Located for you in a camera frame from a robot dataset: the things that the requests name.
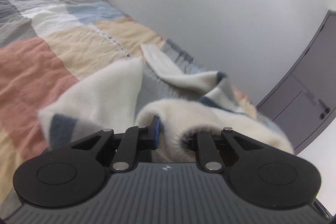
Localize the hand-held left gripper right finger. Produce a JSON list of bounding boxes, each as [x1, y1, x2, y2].
[[188, 128, 265, 172]]

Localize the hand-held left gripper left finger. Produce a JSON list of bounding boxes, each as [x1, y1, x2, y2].
[[63, 115, 161, 172]]

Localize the cream fuzzy sweater blue stripes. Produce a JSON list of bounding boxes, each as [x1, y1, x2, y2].
[[38, 43, 294, 163]]

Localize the grey-purple cabinet door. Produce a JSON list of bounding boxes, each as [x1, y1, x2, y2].
[[256, 10, 336, 156]]

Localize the patchwork quilt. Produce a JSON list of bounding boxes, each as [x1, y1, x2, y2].
[[0, 0, 259, 216]]

